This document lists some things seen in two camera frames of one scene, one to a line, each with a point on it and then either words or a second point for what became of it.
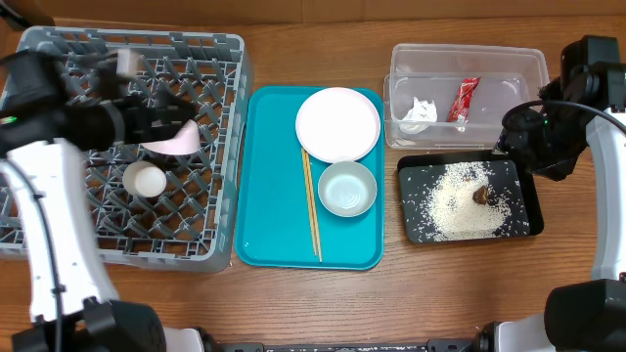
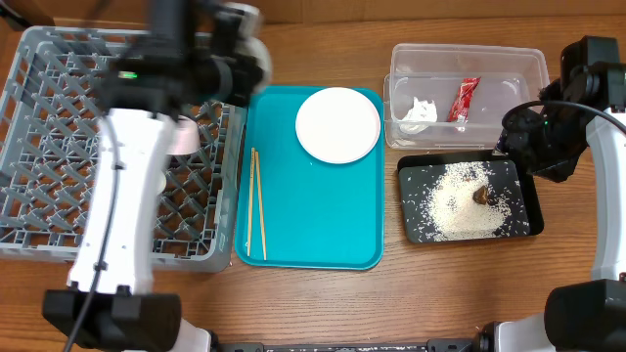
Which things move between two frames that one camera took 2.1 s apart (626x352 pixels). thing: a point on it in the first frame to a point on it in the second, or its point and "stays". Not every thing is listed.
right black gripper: (530, 159) stays
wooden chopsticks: (312, 202) to (260, 204)
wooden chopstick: (309, 199) to (250, 202)
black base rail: (417, 345) stays
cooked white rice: (463, 205) stays
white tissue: (419, 117) stays
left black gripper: (149, 129) to (248, 70)
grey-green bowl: (347, 189) to (249, 41)
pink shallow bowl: (186, 141) stays
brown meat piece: (480, 196) stays
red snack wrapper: (459, 111) stays
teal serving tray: (272, 219) stays
